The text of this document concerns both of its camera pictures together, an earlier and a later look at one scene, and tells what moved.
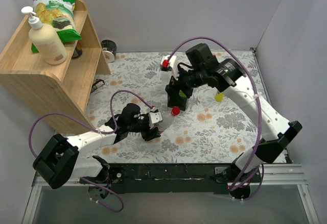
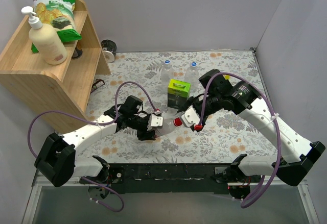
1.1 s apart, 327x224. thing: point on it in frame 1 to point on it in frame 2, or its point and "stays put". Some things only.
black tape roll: (109, 47) stays put
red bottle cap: (175, 110) to (177, 122)
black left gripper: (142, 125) stays put
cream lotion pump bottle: (47, 40) stays put
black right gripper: (175, 91) to (192, 104)
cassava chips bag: (54, 5) stays put
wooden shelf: (57, 94) stays put
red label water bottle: (168, 116) to (168, 125)
